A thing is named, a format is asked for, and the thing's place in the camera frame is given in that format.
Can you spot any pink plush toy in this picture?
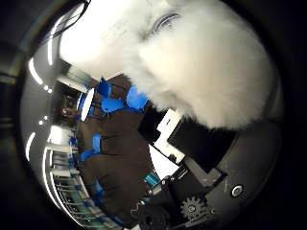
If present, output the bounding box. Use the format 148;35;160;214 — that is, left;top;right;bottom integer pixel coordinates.
68;0;277;130

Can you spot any blue chair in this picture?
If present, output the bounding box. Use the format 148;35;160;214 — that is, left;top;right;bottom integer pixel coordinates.
125;84;150;111
101;97;126;113
91;133;103;151
96;77;112;99

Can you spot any small round white table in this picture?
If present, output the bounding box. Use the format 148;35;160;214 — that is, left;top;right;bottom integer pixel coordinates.
80;87;96;123

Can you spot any white shelving rack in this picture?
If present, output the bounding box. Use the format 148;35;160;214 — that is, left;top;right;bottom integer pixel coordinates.
42;142;123;229

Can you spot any teal ribbed frame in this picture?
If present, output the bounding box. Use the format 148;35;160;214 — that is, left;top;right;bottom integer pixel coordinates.
143;172;161;188

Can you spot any black hanging cable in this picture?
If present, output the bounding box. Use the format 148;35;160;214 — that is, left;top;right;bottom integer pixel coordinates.
39;0;92;44

